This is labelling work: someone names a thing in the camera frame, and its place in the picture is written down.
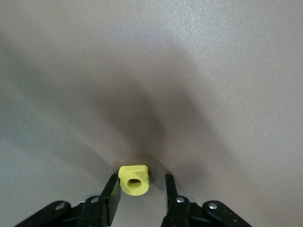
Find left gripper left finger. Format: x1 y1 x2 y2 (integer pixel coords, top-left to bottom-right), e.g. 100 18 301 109
14 175 122 227

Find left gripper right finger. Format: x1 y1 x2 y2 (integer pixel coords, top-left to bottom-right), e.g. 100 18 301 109
160 174 253 227

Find yellow foam letter a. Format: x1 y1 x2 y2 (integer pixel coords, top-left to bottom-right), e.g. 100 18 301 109
118 165 151 197

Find brown table cover sheet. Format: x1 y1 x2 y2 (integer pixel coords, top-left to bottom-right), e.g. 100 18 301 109
0 0 303 227

